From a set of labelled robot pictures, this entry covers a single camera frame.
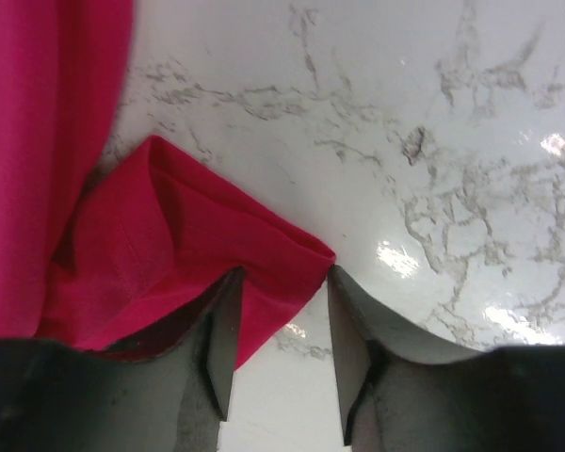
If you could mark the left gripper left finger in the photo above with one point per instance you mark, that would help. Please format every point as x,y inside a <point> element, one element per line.
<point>164,388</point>

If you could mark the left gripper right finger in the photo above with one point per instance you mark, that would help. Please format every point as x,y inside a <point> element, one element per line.
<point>402,388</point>

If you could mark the pink red t shirt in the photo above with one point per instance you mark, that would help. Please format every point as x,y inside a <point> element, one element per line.
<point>91,267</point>

